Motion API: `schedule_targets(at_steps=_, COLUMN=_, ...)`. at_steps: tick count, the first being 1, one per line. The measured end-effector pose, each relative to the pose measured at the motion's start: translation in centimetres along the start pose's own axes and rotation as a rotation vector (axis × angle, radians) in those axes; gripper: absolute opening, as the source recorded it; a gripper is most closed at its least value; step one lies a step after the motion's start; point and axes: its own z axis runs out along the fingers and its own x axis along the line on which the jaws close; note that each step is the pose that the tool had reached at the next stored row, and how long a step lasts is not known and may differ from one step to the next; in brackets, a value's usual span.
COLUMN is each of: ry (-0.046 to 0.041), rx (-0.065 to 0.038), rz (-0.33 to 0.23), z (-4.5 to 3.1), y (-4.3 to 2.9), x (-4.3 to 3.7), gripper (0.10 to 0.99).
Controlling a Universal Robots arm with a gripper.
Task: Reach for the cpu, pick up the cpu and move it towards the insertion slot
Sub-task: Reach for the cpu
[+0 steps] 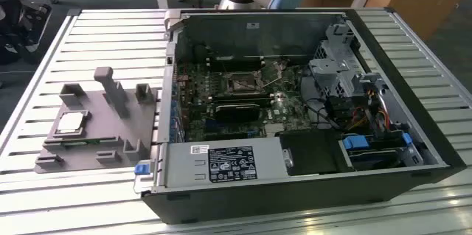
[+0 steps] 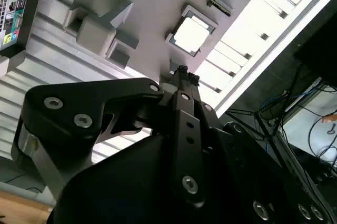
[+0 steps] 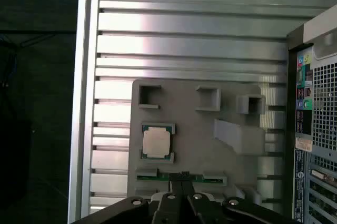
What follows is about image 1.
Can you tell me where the silver square CPU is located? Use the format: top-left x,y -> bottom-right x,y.
55,111 -> 90,134

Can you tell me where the black RAM slot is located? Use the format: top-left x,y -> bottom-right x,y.
212,55 -> 267,72
211,93 -> 274,106

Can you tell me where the CPU socket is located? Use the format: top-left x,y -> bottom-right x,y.
227,72 -> 266,94

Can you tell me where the black expansion slot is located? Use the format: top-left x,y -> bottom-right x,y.
204,132 -> 248,141

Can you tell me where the grey plastic parts rack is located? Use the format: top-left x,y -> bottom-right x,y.
32,66 -> 164,175

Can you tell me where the green RAM stick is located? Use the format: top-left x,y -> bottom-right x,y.
60,138 -> 120,145

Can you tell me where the black graphics card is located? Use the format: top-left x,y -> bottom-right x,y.
214,103 -> 262,123

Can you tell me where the silver power supply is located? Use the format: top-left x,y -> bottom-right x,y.
163,136 -> 294,187

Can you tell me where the metal socket cover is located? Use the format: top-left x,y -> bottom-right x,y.
271,60 -> 294,81

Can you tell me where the green motherboard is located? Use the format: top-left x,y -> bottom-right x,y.
172,60 -> 315,142

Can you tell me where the silver chipset heatsink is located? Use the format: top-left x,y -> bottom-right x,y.
266,124 -> 287,137

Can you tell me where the silver drive cage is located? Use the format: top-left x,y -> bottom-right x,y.
308,23 -> 362,98

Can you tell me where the black plastic shroud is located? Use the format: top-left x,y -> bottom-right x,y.
279,129 -> 356,176

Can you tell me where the hard disk in blue carrier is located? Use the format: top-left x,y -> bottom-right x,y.
342,133 -> 403,169

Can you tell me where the black open PC case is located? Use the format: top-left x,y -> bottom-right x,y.
140,8 -> 468,224

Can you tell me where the wooden cabinet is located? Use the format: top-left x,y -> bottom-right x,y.
386,0 -> 472,41

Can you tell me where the black wire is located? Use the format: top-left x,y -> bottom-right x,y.
302,96 -> 335,130

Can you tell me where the coloured wire bundle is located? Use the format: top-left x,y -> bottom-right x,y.
350,107 -> 392,131

